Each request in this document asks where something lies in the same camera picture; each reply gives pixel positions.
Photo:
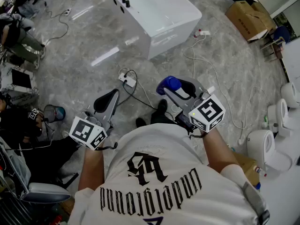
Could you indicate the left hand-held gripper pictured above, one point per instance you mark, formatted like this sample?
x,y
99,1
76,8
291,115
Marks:
x,y
86,132

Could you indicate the marble cabinet with black panel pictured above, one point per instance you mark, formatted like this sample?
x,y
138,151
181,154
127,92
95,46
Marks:
x,y
21,81

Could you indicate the black mesh waste bin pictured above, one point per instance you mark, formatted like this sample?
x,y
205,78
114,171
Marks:
x,y
55,114

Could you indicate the small plastic bottle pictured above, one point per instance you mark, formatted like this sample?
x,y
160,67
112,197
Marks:
x,y
260,171

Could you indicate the black wrist device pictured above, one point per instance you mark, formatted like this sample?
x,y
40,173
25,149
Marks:
x,y
185,122

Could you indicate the grey padded chair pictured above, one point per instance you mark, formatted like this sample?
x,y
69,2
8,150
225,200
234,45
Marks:
x,y
42,191

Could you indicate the blue chair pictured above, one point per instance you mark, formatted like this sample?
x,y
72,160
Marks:
x,y
281,34

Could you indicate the person's black shoe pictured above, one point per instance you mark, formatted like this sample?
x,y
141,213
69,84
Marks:
x,y
140,122
162,105

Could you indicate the person's left forearm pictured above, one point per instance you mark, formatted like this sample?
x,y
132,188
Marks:
x,y
91,170

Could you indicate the large cardboard box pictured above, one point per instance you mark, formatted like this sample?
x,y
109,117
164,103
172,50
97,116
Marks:
x,y
246,20

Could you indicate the white power strip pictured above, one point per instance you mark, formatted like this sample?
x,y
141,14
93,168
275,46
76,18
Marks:
x,y
202,33
127,80
67,11

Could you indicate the person's right black shoe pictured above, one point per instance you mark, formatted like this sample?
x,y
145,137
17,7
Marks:
x,y
162,105

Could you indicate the person's black trousers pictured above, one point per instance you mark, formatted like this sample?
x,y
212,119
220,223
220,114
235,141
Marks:
x,y
159,117

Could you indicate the person's right forearm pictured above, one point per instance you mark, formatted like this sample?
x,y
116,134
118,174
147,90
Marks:
x,y
218,151

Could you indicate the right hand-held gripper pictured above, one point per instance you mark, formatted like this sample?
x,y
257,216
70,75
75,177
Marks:
x,y
207,112

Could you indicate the white bathtub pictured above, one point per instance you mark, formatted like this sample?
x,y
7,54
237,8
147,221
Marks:
x,y
164,20

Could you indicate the small cardboard box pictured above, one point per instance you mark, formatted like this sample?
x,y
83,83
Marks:
x,y
248,167

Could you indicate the white printed T-shirt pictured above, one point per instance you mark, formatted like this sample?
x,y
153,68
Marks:
x,y
164,172

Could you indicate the wooden frame chair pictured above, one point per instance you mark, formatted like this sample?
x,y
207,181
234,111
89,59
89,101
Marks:
x,y
272,50

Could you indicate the person's left black shoe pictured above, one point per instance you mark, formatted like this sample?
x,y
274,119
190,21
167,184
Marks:
x,y
140,122

